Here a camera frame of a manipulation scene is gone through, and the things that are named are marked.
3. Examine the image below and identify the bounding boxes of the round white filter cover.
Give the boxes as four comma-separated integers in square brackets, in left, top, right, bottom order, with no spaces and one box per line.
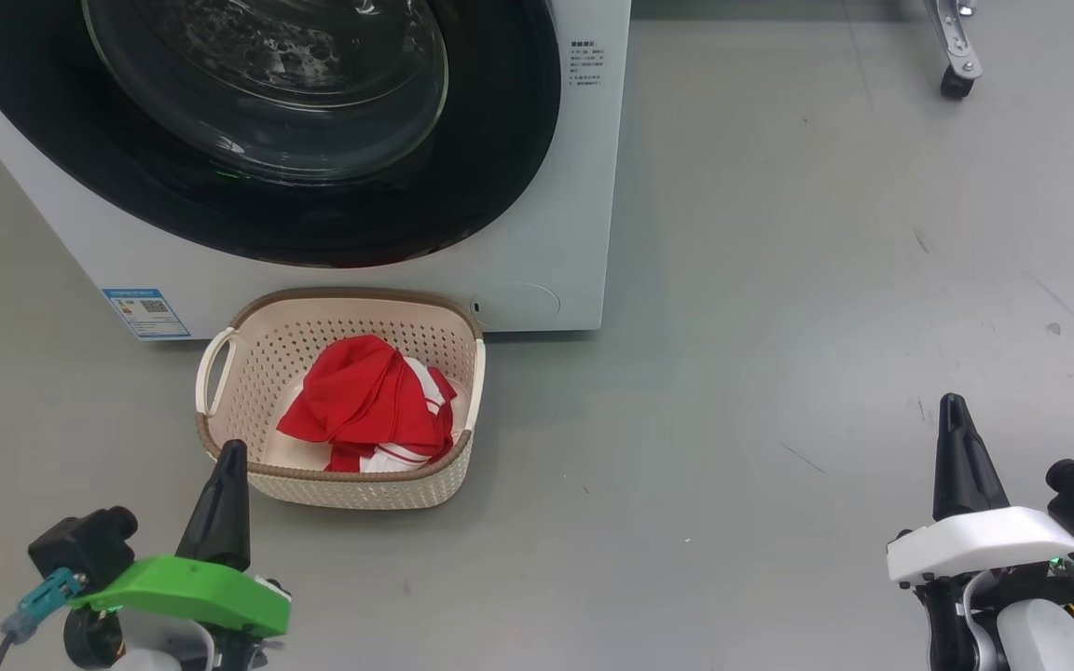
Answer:
[470,281,562,329]

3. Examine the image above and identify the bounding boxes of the red and white garment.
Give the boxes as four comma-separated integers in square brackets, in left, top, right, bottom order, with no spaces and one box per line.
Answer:
[276,334,460,473]

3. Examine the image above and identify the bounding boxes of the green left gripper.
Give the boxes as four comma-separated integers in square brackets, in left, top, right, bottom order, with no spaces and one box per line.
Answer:
[62,439,294,671]

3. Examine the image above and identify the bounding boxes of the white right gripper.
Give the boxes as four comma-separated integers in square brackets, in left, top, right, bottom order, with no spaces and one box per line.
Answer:
[887,392,1074,630]

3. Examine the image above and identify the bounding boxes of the round washing machine door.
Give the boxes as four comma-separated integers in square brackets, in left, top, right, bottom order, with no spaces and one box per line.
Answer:
[0,0,563,269]

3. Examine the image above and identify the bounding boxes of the metal leg with black caster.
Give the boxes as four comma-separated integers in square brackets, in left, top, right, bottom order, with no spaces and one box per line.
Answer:
[922,0,985,102]

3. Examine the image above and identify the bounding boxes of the cream perforated laundry basket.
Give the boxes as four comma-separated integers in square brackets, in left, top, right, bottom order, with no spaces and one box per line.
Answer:
[195,287,488,511]

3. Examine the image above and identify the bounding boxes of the white washing machine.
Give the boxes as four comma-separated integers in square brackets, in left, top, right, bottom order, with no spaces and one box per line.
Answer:
[0,0,633,342]

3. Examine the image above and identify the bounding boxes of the left camera cable teal plug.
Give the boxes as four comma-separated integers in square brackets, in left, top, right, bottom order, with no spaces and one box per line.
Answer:
[0,568,86,671]

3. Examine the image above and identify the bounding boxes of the blue energy label sticker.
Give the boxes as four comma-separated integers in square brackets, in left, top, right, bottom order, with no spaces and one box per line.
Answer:
[102,287,193,341]

